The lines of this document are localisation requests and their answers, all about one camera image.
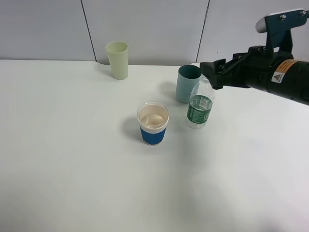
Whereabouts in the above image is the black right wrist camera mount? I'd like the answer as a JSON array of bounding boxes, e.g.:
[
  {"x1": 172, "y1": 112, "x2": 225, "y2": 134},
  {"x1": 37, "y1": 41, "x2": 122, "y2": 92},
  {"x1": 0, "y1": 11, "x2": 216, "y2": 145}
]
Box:
[{"x1": 255, "y1": 8, "x2": 309, "y2": 53}]

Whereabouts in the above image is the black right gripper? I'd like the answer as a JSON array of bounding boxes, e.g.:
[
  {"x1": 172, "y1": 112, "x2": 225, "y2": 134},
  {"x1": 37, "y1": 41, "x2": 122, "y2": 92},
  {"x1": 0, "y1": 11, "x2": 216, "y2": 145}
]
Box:
[{"x1": 199, "y1": 46, "x2": 294, "y2": 90}]

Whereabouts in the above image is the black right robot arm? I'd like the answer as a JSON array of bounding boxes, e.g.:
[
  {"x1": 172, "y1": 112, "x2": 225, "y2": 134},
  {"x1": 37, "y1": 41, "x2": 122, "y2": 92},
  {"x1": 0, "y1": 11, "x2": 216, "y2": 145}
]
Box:
[{"x1": 200, "y1": 46, "x2": 309, "y2": 105}]

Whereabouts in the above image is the pale green plastic cup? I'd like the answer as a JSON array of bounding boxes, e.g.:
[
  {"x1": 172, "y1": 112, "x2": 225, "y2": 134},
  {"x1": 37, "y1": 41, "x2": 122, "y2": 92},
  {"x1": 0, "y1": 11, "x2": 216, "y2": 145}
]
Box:
[{"x1": 105, "y1": 41, "x2": 128, "y2": 80}]

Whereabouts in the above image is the clear water bottle green label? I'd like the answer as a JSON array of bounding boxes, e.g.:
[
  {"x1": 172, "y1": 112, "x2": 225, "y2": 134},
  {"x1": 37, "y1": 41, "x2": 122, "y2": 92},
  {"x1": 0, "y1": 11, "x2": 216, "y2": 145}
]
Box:
[{"x1": 186, "y1": 75, "x2": 215, "y2": 129}]

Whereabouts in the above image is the glass cup with blue sleeve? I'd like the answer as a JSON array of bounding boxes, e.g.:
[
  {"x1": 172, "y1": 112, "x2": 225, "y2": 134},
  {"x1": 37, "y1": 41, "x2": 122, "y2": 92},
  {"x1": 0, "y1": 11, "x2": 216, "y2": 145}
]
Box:
[{"x1": 137, "y1": 102, "x2": 169, "y2": 145}]

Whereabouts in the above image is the teal plastic cup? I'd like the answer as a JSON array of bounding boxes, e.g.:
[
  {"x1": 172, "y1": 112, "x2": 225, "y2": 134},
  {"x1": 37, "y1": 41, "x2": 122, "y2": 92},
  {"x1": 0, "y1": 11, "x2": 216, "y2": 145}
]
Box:
[{"x1": 176, "y1": 65, "x2": 201, "y2": 103}]

